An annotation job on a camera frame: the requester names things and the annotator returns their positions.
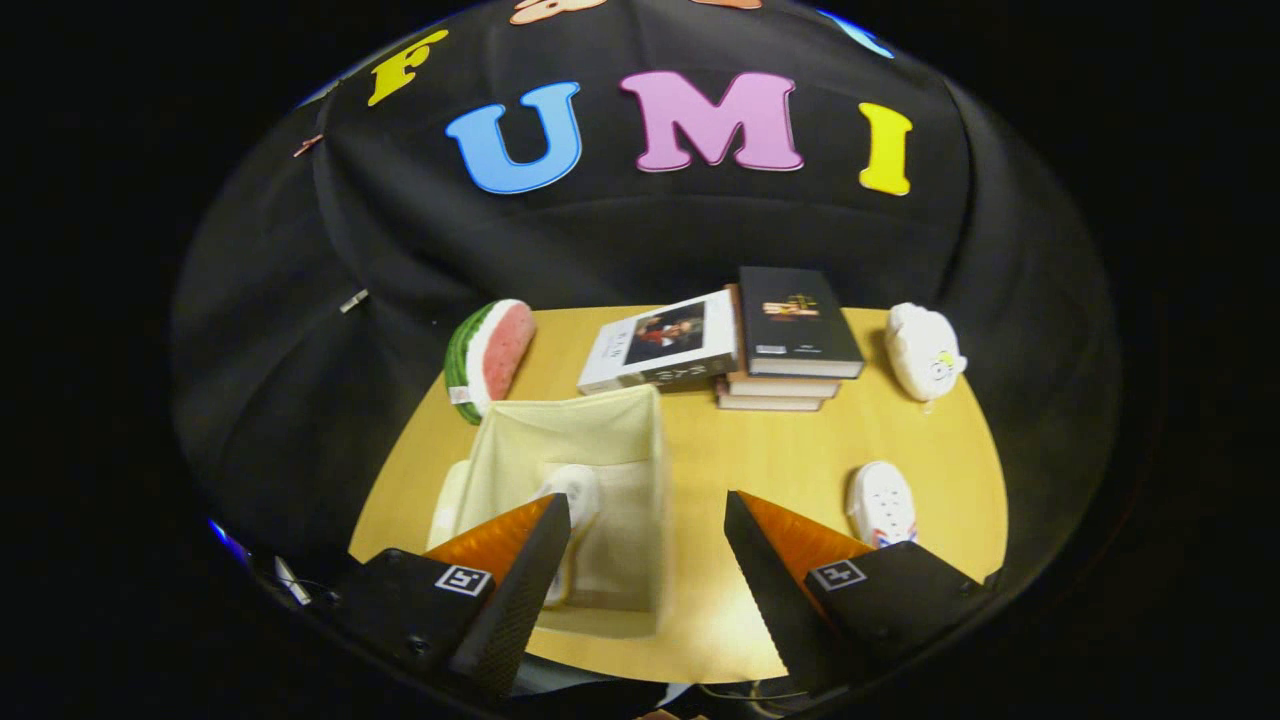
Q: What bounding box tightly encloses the white shoe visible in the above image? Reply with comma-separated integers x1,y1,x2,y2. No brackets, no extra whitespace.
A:
538,464,602,607
846,460,918,550

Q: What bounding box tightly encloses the white portrait cover book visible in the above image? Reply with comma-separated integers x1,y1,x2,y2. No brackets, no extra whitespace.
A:
577,290,739,396

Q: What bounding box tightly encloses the watermelon slice plush toy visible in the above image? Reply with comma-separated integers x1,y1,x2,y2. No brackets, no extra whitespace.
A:
444,299,537,426

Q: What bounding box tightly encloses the white round plush toy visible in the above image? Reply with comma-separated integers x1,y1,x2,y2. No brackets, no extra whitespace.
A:
884,302,969,403

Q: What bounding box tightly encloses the cream fabric storage box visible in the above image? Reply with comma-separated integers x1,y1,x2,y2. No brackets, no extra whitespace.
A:
428,385,674,640

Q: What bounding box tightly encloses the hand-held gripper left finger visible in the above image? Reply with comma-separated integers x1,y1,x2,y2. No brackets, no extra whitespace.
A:
335,492,573,699

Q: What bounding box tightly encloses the black hardcover book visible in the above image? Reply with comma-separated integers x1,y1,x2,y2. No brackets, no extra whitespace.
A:
738,266,866,380

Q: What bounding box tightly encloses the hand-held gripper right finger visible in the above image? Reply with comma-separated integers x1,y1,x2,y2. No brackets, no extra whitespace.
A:
723,489,993,699

